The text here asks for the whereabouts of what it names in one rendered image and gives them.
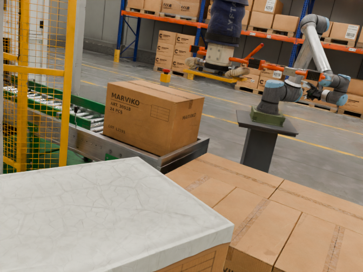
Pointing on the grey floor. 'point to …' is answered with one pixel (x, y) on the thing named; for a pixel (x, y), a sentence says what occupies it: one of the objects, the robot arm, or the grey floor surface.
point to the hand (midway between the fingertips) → (302, 88)
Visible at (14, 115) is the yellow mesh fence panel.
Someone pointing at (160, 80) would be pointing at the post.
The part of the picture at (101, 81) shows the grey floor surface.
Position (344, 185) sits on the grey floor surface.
